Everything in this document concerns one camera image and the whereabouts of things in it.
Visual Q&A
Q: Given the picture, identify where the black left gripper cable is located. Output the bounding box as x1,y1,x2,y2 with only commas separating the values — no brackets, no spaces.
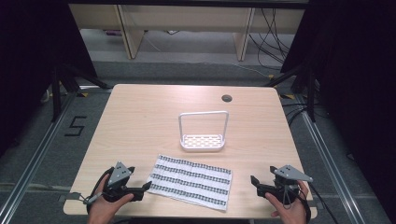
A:
86,166,116,215

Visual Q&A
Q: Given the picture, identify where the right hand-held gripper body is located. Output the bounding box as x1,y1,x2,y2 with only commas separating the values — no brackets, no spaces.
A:
264,164,314,207

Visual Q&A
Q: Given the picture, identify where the black metal stand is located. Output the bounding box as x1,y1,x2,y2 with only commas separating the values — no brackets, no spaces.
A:
50,63,110,123
264,62,318,123

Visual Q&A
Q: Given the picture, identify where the grey cable plug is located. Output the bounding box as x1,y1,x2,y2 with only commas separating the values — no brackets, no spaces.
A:
81,191,104,205

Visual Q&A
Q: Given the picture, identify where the white striped cloth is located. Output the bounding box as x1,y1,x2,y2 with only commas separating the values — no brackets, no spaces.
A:
146,153,233,213

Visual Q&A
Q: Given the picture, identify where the white floor cable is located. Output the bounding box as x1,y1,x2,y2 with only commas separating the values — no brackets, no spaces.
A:
232,63,271,78

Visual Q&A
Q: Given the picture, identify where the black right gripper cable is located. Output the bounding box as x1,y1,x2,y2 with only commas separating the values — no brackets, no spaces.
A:
298,181,341,224

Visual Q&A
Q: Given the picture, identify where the bundle of black cables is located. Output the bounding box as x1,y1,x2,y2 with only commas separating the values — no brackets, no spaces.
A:
247,7,296,71

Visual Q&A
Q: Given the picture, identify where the dark curtain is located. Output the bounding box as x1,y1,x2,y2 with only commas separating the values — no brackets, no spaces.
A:
279,0,396,218
0,0,98,157

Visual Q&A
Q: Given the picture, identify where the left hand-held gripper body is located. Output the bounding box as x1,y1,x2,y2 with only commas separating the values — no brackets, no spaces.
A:
102,161,145,203

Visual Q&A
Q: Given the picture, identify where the white rack with handle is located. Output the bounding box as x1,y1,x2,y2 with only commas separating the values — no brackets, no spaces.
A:
177,110,231,153

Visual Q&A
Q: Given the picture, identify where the person's right hand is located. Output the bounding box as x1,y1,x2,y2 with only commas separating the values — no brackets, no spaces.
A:
264,179,310,224

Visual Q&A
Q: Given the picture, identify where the person's left hand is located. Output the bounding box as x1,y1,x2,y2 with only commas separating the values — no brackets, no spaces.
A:
86,174,135,224

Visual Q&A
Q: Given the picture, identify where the beige wooden desk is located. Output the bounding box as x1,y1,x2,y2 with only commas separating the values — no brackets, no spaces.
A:
68,3,306,63

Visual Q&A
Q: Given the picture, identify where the aluminium floor rail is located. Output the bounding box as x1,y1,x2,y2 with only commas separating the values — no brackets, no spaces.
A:
298,99,360,224
0,90,78,224

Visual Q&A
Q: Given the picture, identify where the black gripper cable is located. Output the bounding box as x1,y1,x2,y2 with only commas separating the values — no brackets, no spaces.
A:
298,181,341,224
86,166,116,215

